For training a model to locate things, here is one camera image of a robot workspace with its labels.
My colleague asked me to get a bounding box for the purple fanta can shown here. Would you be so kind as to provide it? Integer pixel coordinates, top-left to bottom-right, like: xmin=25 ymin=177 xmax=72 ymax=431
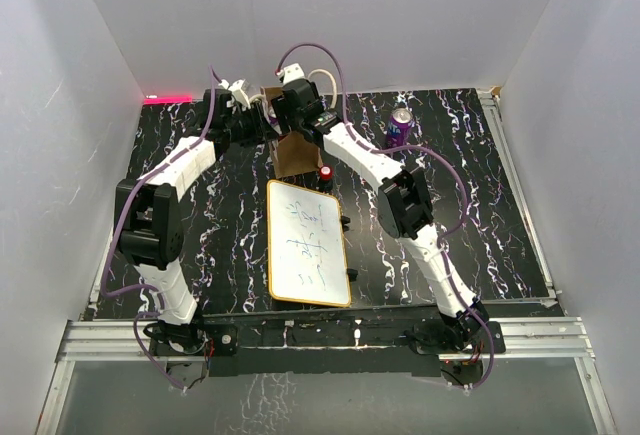
xmin=385 ymin=107 xmax=414 ymax=148

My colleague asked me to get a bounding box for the brown canvas bag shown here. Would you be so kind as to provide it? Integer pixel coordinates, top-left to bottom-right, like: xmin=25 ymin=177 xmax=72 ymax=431
xmin=257 ymin=68 xmax=338 ymax=179

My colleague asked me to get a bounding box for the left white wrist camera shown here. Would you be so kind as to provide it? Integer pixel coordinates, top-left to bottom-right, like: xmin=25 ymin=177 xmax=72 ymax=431
xmin=218 ymin=79 xmax=259 ymax=108

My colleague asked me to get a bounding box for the pink tape strip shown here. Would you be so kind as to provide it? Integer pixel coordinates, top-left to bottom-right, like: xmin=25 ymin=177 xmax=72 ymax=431
xmin=143 ymin=95 xmax=193 ymax=105

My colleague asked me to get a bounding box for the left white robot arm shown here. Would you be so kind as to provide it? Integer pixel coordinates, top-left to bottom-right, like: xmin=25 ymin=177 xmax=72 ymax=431
xmin=109 ymin=88 xmax=276 ymax=354

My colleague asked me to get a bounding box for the black board clip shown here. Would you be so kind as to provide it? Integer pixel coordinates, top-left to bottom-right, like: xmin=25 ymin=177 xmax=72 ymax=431
xmin=346 ymin=268 xmax=358 ymax=282
xmin=340 ymin=215 xmax=351 ymax=229

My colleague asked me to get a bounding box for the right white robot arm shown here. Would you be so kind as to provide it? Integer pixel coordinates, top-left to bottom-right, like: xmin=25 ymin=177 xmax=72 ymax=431
xmin=271 ymin=76 xmax=488 ymax=352

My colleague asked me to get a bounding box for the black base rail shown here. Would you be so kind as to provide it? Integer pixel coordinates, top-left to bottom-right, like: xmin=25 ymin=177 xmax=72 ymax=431
xmin=142 ymin=302 xmax=506 ymax=379

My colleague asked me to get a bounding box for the black board clip upper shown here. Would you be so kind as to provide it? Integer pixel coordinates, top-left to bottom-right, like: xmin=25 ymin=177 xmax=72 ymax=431
xmin=340 ymin=215 xmax=351 ymax=229

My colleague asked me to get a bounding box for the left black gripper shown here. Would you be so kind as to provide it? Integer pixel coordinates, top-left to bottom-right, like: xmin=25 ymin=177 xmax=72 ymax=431
xmin=225 ymin=104 xmax=280 ymax=150

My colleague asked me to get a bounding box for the black board clip lower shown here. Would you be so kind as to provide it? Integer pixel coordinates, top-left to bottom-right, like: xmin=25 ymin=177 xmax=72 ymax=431
xmin=346 ymin=268 xmax=358 ymax=282

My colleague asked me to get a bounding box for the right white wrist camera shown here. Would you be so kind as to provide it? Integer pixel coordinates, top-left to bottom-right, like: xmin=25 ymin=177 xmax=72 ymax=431
xmin=276 ymin=63 xmax=306 ymax=85

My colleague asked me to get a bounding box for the white dry-erase board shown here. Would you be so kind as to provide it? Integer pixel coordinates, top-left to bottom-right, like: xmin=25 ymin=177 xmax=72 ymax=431
xmin=267 ymin=180 xmax=351 ymax=308

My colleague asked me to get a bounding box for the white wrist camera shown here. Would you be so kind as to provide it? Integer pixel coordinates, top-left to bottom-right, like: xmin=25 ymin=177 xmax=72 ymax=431
xmin=276 ymin=63 xmax=306 ymax=85
xmin=218 ymin=79 xmax=259 ymax=108

